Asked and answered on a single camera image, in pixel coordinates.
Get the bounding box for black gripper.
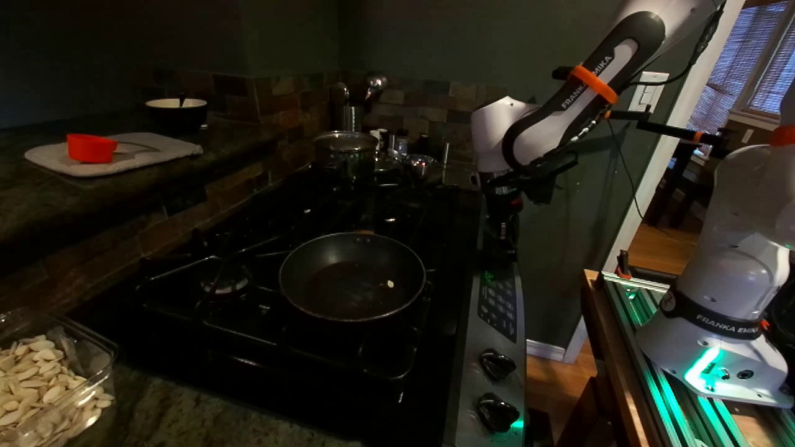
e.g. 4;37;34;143
481;182;527;273

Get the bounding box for stove button control panel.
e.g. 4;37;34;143
478;246;524;342

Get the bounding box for black stove knob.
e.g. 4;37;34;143
475;391;524;434
478;345;520;385

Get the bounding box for black gas stove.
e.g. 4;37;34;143
83;170;532;447

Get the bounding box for shiny steel kettle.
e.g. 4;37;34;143
370;128;443;188

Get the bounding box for black frying pan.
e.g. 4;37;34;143
275;228;431;326

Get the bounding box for robot mounting cart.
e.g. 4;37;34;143
580;268;795;447

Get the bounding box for steel pot with lid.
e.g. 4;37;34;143
311;130;380;176

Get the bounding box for steel utensil holder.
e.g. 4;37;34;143
335;102;368;135

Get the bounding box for steel ladle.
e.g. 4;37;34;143
361;75;391;107

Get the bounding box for black rod with orange mark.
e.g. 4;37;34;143
613;109;727;146

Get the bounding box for round gas burner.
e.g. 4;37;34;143
197;259;254;298

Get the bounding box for window with white blinds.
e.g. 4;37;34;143
703;0;795;136

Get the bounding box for black bowl white inside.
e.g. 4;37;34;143
144;95;212;136

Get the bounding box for white cutting board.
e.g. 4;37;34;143
22;130;206;182

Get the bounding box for clear glass container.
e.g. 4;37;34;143
0;315;122;447

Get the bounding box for red measuring cup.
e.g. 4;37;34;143
64;133;122;166

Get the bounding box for pale sliced food pieces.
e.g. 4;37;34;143
0;333;117;447

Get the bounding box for white door frame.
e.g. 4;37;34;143
601;0;747;277

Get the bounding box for orange arm strap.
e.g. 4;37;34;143
567;63;621;107

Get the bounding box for white light switch plate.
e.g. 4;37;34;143
632;71;670;118

